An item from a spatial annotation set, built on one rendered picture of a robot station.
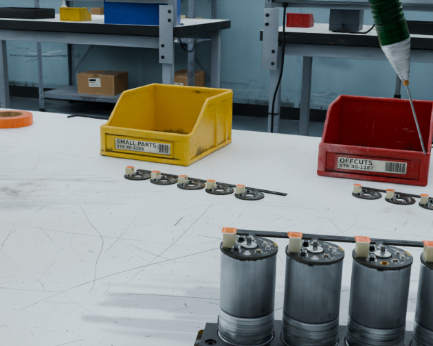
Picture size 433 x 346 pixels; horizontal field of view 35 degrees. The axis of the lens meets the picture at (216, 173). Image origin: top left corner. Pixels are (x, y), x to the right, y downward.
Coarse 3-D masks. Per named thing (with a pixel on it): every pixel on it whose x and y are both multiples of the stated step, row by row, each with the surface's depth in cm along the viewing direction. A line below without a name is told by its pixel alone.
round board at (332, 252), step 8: (304, 240) 30; (312, 240) 30; (320, 240) 30; (288, 248) 29; (328, 248) 29; (336, 248) 29; (288, 256) 29; (296, 256) 28; (304, 256) 28; (312, 256) 28; (320, 256) 28; (328, 256) 28; (336, 256) 28; (320, 264) 28
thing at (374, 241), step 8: (240, 232) 31; (248, 232) 31; (256, 232) 31; (264, 232) 31; (272, 232) 31; (280, 232) 31; (328, 240) 30; (336, 240) 30; (344, 240) 30; (352, 240) 30; (376, 240) 30; (384, 240) 30; (392, 240) 30; (400, 240) 30; (408, 240) 30
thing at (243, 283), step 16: (224, 256) 29; (272, 256) 29; (224, 272) 29; (240, 272) 28; (256, 272) 28; (272, 272) 29; (224, 288) 29; (240, 288) 29; (256, 288) 29; (272, 288) 29; (224, 304) 29; (240, 304) 29; (256, 304) 29; (272, 304) 29; (224, 320) 30; (240, 320) 29; (256, 320) 29; (272, 320) 30; (224, 336) 30; (240, 336) 29; (256, 336) 29; (272, 336) 30
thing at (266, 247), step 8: (240, 240) 30; (256, 240) 30; (264, 240) 30; (224, 248) 29; (232, 248) 29; (240, 248) 29; (264, 248) 29; (272, 248) 29; (232, 256) 28; (240, 256) 28; (248, 256) 28; (256, 256) 28; (264, 256) 28
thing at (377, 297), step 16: (384, 256) 28; (352, 272) 29; (368, 272) 28; (384, 272) 28; (400, 272) 28; (352, 288) 29; (368, 288) 28; (384, 288) 28; (400, 288) 28; (352, 304) 29; (368, 304) 28; (384, 304) 28; (400, 304) 28; (352, 320) 29; (368, 320) 28; (384, 320) 28; (400, 320) 28; (352, 336) 29; (368, 336) 28; (384, 336) 28; (400, 336) 29
